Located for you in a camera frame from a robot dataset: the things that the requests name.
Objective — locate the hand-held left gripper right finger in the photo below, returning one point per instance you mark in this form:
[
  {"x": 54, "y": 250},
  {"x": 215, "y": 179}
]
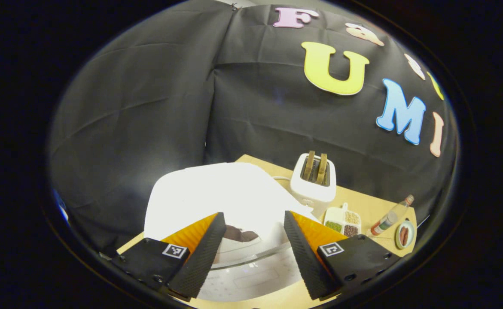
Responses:
[{"x": 305, "y": 257}]

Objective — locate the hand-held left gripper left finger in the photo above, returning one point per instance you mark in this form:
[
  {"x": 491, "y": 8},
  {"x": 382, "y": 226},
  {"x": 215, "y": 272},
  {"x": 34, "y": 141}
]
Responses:
[{"x": 204, "y": 257}]

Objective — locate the white rice cooker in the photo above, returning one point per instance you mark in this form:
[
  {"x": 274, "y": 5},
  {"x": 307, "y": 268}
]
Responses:
[{"x": 217, "y": 193}]

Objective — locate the pile of green mung beans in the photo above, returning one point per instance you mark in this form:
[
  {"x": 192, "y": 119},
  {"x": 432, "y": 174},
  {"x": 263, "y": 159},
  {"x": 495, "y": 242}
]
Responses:
[{"x": 333, "y": 226}]

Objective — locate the pile of dark red beans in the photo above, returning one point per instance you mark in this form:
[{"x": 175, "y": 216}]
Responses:
[{"x": 351, "y": 231}]

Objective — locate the white divided bean tray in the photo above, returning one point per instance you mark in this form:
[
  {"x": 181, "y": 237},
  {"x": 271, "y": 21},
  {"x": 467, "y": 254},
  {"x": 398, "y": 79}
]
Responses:
[{"x": 335, "y": 213}]

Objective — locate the pile of yellow soybeans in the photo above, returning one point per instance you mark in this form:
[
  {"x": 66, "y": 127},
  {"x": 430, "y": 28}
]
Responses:
[{"x": 352, "y": 217}]

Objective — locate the white toaster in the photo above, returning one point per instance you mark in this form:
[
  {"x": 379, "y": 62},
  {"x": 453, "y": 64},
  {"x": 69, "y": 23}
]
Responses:
[{"x": 311, "y": 193}]

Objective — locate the brown bread slice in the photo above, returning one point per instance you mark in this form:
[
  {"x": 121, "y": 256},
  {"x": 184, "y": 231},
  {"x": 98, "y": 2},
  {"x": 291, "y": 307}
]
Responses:
[
  {"x": 321, "y": 169},
  {"x": 308, "y": 165}
]

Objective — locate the clear plastic bottle red label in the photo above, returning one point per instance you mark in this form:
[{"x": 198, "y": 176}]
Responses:
[{"x": 388, "y": 216}]

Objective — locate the red meat slice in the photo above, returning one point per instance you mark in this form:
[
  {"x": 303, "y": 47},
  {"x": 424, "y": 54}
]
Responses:
[
  {"x": 402, "y": 237},
  {"x": 406, "y": 234}
]

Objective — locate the light green plate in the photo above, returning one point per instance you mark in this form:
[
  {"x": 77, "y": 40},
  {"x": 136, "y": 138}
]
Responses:
[{"x": 411, "y": 234}]

